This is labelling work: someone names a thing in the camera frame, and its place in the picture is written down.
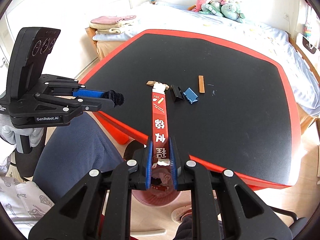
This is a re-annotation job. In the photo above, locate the red snack box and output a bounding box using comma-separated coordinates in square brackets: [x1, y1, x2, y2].
[150, 82, 172, 167]

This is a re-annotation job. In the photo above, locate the tan wooden clip piece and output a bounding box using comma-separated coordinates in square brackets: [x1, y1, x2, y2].
[146, 81, 169, 90]

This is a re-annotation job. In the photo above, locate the wooden stick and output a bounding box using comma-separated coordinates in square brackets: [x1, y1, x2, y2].
[198, 75, 205, 93]

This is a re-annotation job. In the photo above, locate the pink trash bin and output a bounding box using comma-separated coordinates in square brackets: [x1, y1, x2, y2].
[132, 166, 181, 207]

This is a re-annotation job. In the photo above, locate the white gloved hand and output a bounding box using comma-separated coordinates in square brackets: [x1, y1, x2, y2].
[1, 114, 44, 154]

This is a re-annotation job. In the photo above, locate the blue trouser leg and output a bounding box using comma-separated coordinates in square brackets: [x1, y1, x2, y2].
[33, 113, 124, 202]

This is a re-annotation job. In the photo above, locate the blue plastic block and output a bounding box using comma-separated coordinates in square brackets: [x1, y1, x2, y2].
[183, 87, 199, 105]

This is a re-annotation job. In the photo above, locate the white wooden bar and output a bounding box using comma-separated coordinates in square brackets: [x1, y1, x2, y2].
[130, 229, 167, 237]

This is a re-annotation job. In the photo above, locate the folded towels stack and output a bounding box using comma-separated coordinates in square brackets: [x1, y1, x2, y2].
[89, 15, 136, 34]

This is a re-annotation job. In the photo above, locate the red black table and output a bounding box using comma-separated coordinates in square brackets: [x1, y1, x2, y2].
[82, 29, 300, 189]

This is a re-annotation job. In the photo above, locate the striped green plush toy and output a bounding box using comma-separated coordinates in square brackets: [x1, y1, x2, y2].
[200, 2, 224, 17]

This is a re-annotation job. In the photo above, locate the pink plush toy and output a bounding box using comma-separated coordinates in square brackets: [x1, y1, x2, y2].
[192, 0, 211, 12]

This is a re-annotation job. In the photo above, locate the black plastic bracket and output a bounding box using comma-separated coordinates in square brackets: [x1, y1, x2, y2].
[170, 85, 185, 102]

